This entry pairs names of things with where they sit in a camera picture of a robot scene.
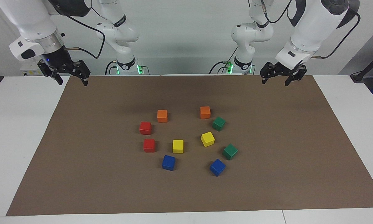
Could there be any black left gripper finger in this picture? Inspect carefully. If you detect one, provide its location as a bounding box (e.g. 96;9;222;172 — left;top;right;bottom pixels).
260;64;272;85
285;73;299;86

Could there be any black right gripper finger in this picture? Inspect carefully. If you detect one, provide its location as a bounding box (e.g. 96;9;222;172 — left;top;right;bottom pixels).
75;60;91;86
48;68;64;85

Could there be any green wooden cube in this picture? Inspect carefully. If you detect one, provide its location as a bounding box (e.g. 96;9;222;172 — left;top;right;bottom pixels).
223;143;238;161
212;117;226;132

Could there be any red wooden cube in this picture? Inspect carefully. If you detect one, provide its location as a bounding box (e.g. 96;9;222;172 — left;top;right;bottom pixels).
139;121;152;135
143;139;156;153

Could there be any white electrical box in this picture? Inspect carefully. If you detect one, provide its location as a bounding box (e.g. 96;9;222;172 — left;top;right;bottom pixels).
20;61;44;77

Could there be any black stand leg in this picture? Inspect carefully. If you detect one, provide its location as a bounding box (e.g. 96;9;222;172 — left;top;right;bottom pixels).
350;48;373;83

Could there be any yellow wooden cube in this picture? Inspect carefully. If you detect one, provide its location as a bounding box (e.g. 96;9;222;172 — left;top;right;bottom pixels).
172;140;184;154
201;132;215;147

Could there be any blue wooden cube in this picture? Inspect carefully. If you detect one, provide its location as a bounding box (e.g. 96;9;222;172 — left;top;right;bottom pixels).
162;155;176;171
210;159;226;177

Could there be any brown paper mat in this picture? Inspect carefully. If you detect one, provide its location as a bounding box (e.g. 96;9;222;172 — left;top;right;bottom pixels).
6;75;373;216

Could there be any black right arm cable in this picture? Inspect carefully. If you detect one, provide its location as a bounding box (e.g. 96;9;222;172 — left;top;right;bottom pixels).
60;6;106;59

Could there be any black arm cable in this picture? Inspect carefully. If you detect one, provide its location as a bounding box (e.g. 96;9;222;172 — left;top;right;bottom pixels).
249;0;361;59
60;6;106;59

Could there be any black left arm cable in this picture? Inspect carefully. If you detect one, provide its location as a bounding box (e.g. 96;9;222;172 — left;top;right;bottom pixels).
249;0;361;59

